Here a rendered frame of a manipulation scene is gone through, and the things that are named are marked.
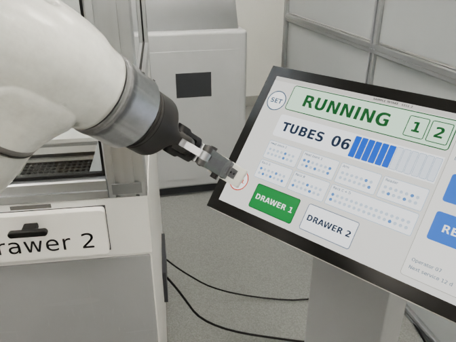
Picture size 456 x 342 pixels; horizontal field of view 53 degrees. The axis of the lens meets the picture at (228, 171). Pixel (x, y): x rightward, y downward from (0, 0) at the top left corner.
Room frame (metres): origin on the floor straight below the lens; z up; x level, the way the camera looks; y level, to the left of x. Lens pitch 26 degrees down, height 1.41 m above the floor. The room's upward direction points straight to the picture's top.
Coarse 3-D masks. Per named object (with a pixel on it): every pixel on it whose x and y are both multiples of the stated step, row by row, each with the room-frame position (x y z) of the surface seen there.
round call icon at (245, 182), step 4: (248, 172) 0.76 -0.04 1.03; (248, 176) 0.76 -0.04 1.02; (244, 180) 0.76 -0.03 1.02; (248, 180) 0.75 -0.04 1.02; (228, 184) 0.77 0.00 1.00; (240, 184) 0.76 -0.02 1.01; (244, 184) 0.75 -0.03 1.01; (232, 188) 0.76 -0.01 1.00; (236, 188) 0.75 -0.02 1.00; (240, 188) 0.75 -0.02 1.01; (244, 188) 0.75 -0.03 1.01; (240, 192) 0.74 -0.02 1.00
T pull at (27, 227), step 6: (24, 228) 0.76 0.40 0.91; (30, 228) 0.76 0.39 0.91; (36, 228) 0.76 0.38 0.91; (42, 228) 0.76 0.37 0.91; (12, 234) 0.74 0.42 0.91; (18, 234) 0.74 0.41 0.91; (24, 234) 0.74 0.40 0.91; (30, 234) 0.74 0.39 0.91; (36, 234) 0.74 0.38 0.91; (42, 234) 0.75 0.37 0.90
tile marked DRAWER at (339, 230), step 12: (312, 204) 0.66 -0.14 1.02; (312, 216) 0.65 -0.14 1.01; (324, 216) 0.64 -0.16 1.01; (336, 216) 0.63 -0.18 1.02; (300, 228) 0.64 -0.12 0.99; (312, 228) 0.63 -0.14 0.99; (324, 228) 0.62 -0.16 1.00; (336, 228) 0.62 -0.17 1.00; (348, 228) 0.61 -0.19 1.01; (336, 240) 0.60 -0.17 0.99; (348, 240) 0.59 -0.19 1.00
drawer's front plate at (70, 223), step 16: (80, 208) 0.80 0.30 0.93; (96, 208) 0.80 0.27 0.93; (0, 224) 0.77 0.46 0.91; (16, 224) 0.77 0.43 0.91; (48, 224) 0.78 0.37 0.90; (64, 224) 0.79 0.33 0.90; (80, 224) 0.79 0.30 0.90; (96, 224) 0.80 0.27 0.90; (0, 240) 0.77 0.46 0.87; (16, 240) 0.77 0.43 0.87; (32, 240) 0.78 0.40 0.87; (80, 240) 0.79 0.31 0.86; (96, 240) 0.79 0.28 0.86; (0, 256) 0.77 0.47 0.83; (16, 256) 0.77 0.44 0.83; (32, 256) 0.78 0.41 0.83; (48, 256) 0.78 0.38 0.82; (64, 256) 0.78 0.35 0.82
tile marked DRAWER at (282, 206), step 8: (256, 192) 0.73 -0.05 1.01; (264, 192) 0.72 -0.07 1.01; (272, 192) 0.71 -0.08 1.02; (280, 192) 0.71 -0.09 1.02; (256, 200) 0.72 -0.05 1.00; (264, 200) 0.71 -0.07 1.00; (272, 200) 0.70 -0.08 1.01; (280, 200) 0.69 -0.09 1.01; (288, 200) 0.69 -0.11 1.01; (296, 200) 0.68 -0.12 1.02; (256, 208) 0.71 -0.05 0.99; (264, 208) 0.70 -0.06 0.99; (272, 208) 0.69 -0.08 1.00; (280, 208) 0.68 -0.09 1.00; (288, 208) 0.68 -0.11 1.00; (296, 208) 0.67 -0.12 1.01; (272, 216) 0.68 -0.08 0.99; (280, 216) 0.67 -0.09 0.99; (288, 216) 0.67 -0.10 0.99; (288, 224) 0.66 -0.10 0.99
